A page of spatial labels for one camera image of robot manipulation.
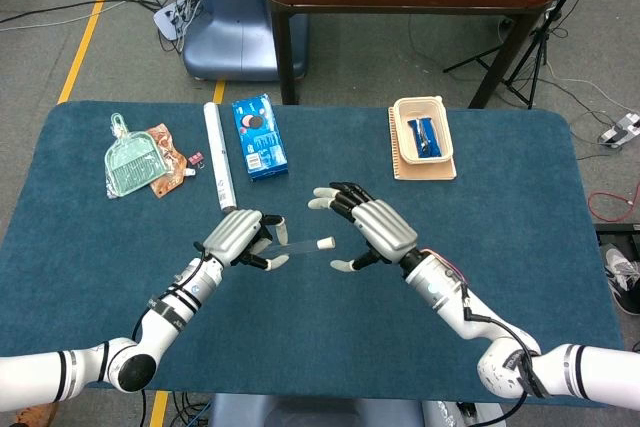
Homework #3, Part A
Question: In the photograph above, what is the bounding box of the orange spouted snack pouch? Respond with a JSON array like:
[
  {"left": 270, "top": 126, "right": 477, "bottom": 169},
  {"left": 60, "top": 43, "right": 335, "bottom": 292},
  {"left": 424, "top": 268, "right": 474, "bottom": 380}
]
[{"left": 144, "top": 121, "right": 197, "bottom": 198}]

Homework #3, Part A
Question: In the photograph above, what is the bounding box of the black floor plate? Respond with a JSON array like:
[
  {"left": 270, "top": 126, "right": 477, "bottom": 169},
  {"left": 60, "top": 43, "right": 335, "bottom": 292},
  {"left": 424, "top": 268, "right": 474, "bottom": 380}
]
[{"left": 593, "top": 221, "right": 640, "bottom": 248}]

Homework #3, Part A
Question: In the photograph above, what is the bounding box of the white power strip with plugs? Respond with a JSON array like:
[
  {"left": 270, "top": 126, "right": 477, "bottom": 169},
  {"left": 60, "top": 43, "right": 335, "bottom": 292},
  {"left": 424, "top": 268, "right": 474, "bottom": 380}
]
[{"left": 152, "top": 0, "right": 194, "bottom": 43}]

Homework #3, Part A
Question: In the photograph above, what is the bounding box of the green plastic mini dustpan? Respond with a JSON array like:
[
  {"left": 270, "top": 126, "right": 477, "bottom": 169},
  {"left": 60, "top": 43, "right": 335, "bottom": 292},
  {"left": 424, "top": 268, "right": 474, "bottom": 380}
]
[{"left": 103, "top": 112, "right": 169, "bottom": 198}]

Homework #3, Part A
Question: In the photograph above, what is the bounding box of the grey robot torso base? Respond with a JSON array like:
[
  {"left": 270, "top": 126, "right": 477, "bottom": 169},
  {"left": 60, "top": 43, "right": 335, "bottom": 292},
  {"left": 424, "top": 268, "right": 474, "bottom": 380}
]
[{"left": 207, "top": 393, "right": 506, "bottom": 427}]

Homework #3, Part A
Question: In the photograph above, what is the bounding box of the grey sneaker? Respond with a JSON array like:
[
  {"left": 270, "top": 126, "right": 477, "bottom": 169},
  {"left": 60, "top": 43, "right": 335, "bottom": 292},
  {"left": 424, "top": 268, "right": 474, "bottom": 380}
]
[{"left": 603, "top": 242, "right": 640, "bottom": 316}]

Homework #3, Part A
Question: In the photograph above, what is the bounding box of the clear glass tube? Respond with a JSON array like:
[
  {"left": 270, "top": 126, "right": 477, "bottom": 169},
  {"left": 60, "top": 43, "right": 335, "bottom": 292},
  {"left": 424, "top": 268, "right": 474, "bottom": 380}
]
[{"left": 257, "top": 239, "right": 321, "bottom": 256}]

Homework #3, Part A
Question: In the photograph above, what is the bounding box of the beige spiral notebook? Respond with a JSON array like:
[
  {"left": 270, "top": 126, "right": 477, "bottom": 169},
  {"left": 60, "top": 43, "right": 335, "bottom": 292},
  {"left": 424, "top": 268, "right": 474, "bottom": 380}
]
[{"left": 387, "top": 106, "right": 458, "bottom": 182}]

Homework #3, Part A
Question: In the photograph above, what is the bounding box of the black tripod stand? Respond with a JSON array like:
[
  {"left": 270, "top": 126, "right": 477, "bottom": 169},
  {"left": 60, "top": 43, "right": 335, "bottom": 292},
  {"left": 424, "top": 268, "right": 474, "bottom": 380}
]
[{"left": 443, "top": 0, "right": 609, "bottom": 109}]

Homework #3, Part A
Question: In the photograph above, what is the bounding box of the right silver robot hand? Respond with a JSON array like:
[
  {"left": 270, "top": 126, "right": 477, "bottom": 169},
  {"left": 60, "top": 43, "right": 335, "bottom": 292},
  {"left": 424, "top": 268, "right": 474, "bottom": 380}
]
[{"left": 307, "top": 181, "right": 420, "bottom": 272}]

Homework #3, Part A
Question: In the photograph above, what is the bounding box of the white floor power strip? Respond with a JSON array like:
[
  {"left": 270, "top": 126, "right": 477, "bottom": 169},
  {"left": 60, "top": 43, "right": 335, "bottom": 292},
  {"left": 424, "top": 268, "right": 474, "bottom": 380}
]
[{"left": 598, "top": 112, "right": 640, "bottom": 149}]

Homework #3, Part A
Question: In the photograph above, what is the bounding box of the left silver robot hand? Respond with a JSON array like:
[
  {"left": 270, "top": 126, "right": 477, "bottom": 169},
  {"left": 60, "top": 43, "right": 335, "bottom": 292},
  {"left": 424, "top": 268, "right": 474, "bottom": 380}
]
[{"left": 202, "top": 208, "right": 291, "bottom": 271}]

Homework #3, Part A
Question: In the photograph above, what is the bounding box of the white paper roll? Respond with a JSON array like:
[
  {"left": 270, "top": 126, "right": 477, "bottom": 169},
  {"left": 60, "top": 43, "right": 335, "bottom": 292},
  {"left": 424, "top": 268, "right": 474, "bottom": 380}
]
[{"left": 202, "top": 101, "right": 238, "bottom": 215}]

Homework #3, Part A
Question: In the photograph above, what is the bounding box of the cream plastic container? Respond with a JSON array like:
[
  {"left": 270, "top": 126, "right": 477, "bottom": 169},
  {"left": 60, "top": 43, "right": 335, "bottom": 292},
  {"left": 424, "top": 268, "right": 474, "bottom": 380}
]
[{"left": 392, "top": 95, "right": 456, "bottom": 166}]

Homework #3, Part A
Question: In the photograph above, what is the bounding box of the blue snack packet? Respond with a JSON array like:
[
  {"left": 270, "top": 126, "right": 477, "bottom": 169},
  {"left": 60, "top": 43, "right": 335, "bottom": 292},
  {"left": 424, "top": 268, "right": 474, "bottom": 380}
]
[{"left": 406, "top": 116, "right": 443, "bottom": 159}]

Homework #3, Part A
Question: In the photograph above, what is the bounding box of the blue cookie box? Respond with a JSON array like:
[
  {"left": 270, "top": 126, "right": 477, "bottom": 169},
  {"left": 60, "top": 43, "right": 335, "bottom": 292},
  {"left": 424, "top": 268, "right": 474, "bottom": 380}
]
[{"left": 231, "top": 93, "right": 290, "bottom": 182}]

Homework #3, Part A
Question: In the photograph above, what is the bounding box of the red cable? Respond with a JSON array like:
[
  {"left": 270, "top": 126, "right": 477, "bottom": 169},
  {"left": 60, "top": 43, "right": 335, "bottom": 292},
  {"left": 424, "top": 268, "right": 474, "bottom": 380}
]
[{"left": 587, "top": 190, "right": 640, "bottom": 223}]

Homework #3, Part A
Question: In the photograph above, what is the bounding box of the blue felt table cloth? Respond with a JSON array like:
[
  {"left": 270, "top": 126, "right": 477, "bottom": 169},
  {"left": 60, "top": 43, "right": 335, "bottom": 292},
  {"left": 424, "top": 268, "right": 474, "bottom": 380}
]
[{"left": 0, "top": 99, "right": 626, "bottom": 408}]

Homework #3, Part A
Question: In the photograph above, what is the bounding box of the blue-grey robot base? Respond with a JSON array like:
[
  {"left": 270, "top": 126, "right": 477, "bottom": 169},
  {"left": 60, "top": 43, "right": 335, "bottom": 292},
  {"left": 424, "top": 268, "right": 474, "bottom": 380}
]
[{"left": 182, "top": 0, "right": 309, "bottom": 82}]

